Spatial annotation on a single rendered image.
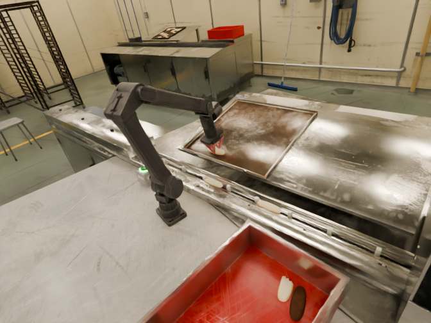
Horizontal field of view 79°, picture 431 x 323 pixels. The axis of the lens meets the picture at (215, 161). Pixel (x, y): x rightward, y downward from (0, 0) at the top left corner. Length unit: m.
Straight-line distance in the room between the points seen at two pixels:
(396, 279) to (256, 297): 0.37
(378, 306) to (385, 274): 0.08
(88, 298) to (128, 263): 0.15
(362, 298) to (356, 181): 0.41
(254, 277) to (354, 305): 0.27
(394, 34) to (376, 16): 0.34
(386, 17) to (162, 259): 4.10
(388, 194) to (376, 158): 0.18
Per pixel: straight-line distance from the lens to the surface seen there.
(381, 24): 4.48
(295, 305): 0.82
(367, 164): 1.15
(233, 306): 0.83
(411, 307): 0.70
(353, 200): 1.03
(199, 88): 4.08
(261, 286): 0.86
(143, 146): 0.88
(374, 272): 0.89
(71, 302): 1.02
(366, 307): 0.87
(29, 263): 1.24
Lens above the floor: 1.56
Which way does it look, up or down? 33 degrees down
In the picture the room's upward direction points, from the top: 10 degrees counter-clockwise
